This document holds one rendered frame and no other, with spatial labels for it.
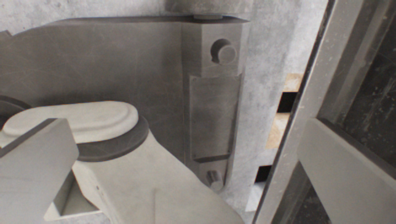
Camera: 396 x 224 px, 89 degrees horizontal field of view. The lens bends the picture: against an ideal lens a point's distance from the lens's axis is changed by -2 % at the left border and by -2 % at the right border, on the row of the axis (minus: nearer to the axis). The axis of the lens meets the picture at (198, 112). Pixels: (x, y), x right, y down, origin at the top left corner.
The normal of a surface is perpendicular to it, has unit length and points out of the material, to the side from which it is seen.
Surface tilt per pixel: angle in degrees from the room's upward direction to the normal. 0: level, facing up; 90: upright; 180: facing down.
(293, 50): 0
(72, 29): 0
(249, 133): 0
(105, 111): 90
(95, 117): 90
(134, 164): 90
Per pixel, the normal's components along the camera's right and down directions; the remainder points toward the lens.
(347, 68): 0.22, 0.49
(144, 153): 0.01, -0.87
